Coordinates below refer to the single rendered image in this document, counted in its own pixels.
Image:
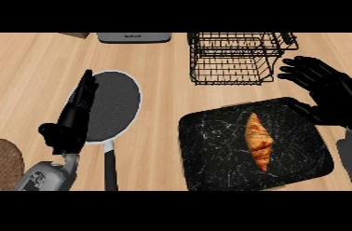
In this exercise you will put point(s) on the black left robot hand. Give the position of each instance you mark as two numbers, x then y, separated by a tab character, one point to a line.
70	123

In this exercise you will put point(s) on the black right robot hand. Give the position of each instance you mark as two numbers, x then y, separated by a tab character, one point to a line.
330	95

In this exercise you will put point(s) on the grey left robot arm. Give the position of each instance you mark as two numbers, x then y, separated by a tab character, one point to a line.
50	175

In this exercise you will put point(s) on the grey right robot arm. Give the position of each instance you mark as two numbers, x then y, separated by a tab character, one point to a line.
345	155

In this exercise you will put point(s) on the golden brown croissant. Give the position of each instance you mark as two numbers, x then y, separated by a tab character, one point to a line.
258	143

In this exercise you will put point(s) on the black marble tray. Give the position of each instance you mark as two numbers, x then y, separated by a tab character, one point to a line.
219	147

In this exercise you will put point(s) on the grey frying pan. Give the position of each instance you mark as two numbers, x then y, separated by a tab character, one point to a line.
114	107

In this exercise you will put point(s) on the brown woven placemat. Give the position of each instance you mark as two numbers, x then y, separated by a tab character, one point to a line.
9	166

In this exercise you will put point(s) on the brown wooden block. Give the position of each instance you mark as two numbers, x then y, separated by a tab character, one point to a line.
76	34

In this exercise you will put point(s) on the grey appliance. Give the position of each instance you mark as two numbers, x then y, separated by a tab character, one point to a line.
133	37

